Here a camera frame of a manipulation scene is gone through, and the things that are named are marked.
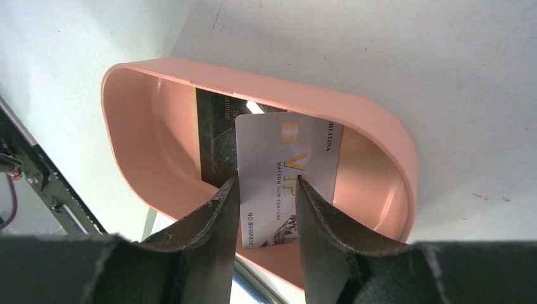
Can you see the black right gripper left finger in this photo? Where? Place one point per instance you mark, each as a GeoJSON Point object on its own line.
{"type": "Point", "coordinates": [190, 261]}

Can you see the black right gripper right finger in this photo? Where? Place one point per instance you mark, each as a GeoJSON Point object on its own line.
{"type": "Point", "coordinates": [344, 261]}

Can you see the silver VIP credit card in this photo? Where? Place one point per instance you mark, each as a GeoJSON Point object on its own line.
{"type": "Point", "coordinates": [273, 149]}

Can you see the pink oval tray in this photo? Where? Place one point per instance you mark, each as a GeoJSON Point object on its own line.
{"type": "Point", "coordinates": [150, 112]}

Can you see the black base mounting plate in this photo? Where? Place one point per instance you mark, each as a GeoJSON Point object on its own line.
{"type": "Point", "coordinates": [40, 200]}

